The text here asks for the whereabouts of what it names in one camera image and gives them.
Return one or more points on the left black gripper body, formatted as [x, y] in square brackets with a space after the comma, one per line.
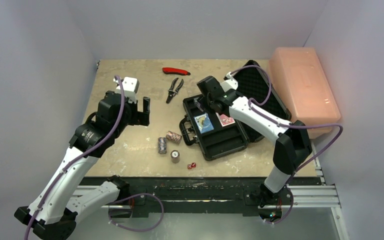
[132, 116]

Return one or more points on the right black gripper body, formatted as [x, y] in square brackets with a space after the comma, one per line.
[208, 103]

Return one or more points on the purple 500 chip stack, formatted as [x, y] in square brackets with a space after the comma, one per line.
[198, 104]

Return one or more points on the red playing card deck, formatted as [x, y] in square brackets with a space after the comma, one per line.
[225, 120]

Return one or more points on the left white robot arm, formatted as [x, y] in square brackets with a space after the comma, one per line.
[54, 214]

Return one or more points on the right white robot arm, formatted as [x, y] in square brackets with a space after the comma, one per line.
[290, 139]

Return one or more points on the black poker set case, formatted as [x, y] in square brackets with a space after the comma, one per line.
[219, 135]

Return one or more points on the orange blue chip stack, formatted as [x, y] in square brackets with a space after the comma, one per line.
[162, 145]
[174, 137]

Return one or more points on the black grey pliers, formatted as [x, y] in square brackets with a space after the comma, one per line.
[174, 89]

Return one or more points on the blue playing card deck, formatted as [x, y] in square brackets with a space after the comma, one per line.
[203, 123]

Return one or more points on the red utility knife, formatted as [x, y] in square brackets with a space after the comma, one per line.
[175, 71]

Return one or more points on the brown 100 chip stack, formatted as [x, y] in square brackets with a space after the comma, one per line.
[175, 156]

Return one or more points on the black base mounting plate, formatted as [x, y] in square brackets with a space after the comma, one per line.
[196, 195]

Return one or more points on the pink plastic storage bin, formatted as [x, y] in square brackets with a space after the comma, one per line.
[299, 80]

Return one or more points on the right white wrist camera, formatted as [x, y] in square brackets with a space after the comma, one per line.
[229, 82]

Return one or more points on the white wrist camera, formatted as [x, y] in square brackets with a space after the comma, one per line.
[129, 86]
[229, 82]

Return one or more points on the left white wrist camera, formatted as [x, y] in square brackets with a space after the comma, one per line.
[129, 86]

